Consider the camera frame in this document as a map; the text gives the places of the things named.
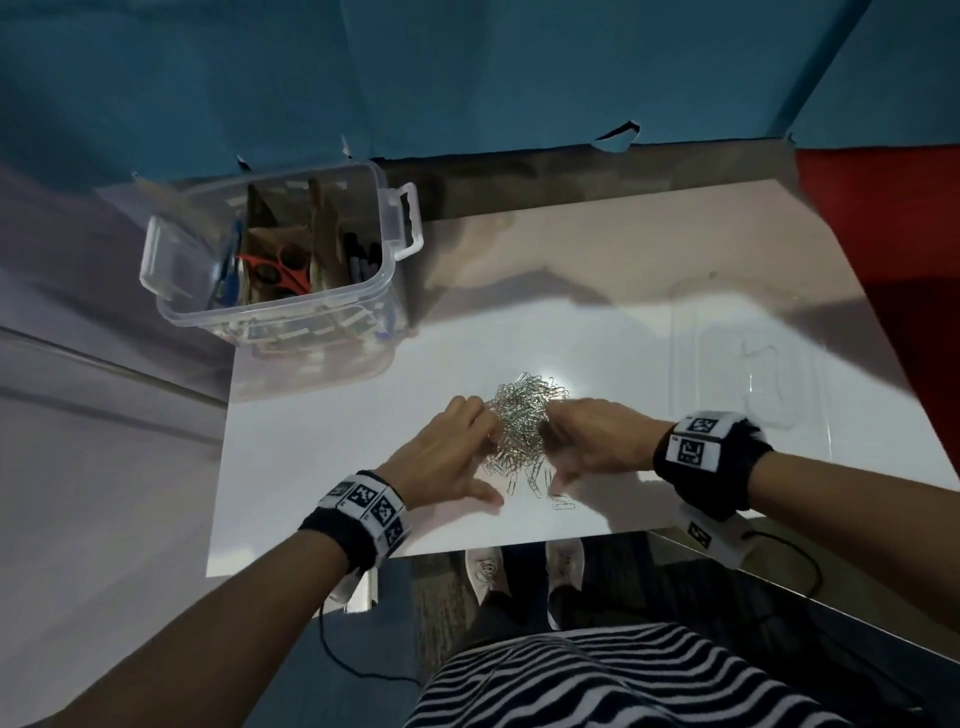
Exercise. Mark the person's right hand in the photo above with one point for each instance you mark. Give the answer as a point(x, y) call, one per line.
point(600, 442)

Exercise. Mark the person's left hand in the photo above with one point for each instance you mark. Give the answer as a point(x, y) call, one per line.
point(442, 457)

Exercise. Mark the pile of silver paper clips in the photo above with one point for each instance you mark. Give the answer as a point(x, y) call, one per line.
point(521, 431)

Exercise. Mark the clear plastic lid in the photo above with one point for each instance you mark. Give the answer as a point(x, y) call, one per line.
point(750, 352)

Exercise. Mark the black marker pen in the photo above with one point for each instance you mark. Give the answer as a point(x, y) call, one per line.
point(364, 259)
point(375, 255)

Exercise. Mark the black capped marker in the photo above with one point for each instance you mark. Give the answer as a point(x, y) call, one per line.
point(351, 259)

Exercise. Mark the pile of blue white pens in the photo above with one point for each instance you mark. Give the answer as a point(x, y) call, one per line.
point(229, 277)

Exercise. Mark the clear plastic storage box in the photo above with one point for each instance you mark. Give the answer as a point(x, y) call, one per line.
point(180, 262)

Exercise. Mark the person's right forearm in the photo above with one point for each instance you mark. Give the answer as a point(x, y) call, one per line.
point(862, 532)

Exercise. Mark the person's left forearm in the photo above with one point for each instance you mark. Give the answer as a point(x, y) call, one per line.
point(210, 645)

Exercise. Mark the white shoe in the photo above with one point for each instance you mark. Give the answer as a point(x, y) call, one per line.
point(486, 574)
point(566, 566)

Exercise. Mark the striped shirt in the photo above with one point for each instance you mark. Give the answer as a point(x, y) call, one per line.
point(600, 682)

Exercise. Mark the brown cardboard divider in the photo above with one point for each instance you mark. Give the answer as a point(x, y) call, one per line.
point(326, 232)

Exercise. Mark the red object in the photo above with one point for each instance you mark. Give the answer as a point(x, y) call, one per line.
point(900, 262)

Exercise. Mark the blue backdrop cloth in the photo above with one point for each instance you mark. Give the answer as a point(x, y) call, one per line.
point(450, 75)

